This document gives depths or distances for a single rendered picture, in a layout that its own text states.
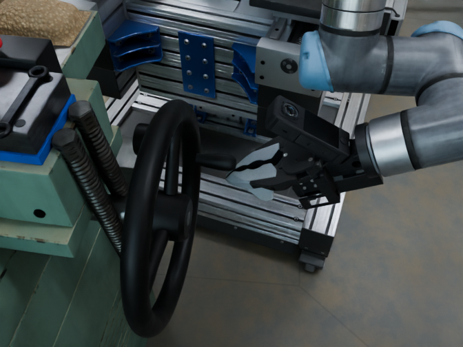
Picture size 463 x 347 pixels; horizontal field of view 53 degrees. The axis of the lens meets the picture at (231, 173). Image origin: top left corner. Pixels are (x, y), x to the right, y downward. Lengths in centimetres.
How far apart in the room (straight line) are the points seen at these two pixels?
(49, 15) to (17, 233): 33
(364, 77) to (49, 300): 53
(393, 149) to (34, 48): 41
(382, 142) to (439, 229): 112
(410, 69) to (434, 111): 7
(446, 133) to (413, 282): 101
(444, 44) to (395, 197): 111
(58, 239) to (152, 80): 79
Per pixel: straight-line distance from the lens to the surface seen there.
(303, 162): 60
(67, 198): 50
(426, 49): 63
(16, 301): 65
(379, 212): 165
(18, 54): 52
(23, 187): 49
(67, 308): 80
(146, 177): 45
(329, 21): 59
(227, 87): 116
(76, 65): 71
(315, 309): 142
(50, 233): 53
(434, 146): 57
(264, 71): 93
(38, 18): 73
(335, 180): 63
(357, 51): 60
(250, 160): 66
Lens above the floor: 129
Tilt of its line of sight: 50 degrees down
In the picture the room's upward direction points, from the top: straight up
